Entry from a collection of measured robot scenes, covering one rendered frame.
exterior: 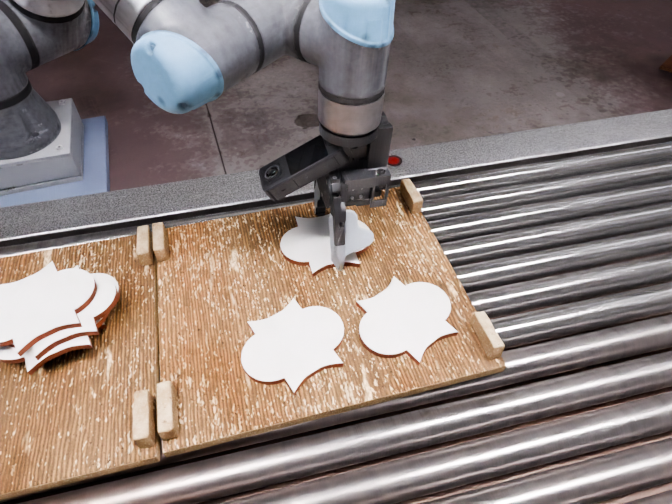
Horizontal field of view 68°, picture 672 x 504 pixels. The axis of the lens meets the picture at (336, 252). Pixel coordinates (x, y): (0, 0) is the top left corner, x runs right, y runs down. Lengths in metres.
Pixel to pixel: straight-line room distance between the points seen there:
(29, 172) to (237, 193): 0.39
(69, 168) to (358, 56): 0.66
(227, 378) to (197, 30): 0.38
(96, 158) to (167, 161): 1.46
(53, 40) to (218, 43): 0.56
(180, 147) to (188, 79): 2.14
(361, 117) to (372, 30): 0.10
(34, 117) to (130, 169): 1.54
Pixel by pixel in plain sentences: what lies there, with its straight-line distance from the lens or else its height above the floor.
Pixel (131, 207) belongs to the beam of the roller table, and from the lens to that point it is 0.89.
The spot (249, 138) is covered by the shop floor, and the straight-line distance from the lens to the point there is 2.61.
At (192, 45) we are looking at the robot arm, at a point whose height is 1.27.
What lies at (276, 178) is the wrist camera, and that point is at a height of 1.08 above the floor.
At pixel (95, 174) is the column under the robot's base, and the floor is 0.87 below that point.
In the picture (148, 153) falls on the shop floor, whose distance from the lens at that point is 2.64.
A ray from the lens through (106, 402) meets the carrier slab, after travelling 0.65.
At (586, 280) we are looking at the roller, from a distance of 0.80.
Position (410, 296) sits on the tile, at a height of 0.95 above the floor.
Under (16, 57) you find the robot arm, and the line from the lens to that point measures 1.02.
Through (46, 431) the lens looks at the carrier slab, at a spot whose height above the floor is 0.94.
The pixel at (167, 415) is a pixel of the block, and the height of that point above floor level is 0.96.
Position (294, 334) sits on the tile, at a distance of 0.63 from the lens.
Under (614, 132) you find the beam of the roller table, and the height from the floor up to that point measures 0.92.
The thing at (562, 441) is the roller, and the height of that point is 0.92.
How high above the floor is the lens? 1.48
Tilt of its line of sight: 48 degrees down
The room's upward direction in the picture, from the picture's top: straight up
